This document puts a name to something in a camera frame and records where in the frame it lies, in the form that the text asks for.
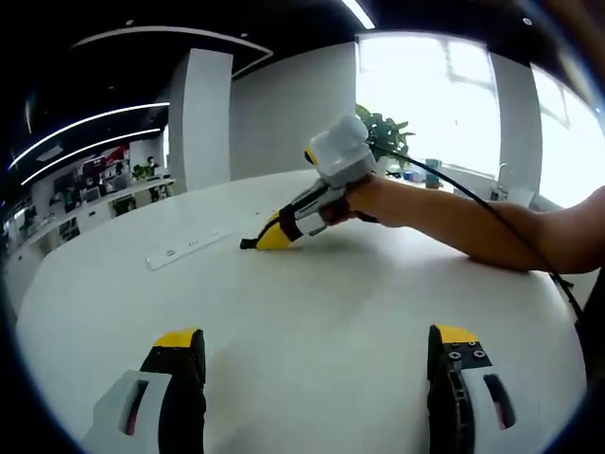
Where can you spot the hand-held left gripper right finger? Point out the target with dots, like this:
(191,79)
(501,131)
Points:
(449,378)

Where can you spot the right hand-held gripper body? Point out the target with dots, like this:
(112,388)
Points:
(342,151)

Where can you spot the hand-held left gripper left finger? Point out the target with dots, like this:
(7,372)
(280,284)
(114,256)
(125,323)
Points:
(184,373)

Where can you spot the person's right hand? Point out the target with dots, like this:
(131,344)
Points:
(373,201)

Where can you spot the white plant pot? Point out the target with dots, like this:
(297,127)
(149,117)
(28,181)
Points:
(382,165)

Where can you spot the green leafy plant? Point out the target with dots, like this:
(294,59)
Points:
(390,132)

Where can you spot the white power strip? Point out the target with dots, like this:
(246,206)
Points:
(189,248)

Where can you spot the teal cup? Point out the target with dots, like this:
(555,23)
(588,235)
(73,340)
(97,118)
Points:
(433,172)

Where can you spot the straight ceiling light strip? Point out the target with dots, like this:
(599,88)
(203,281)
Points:
(357,12)

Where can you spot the person in black shirt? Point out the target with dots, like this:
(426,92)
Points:
(591,307)

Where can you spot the long white office counter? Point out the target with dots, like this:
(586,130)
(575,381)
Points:
(94,213)

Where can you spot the curved ceiling light strip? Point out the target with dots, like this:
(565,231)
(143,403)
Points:
(94,120)
(94,146)

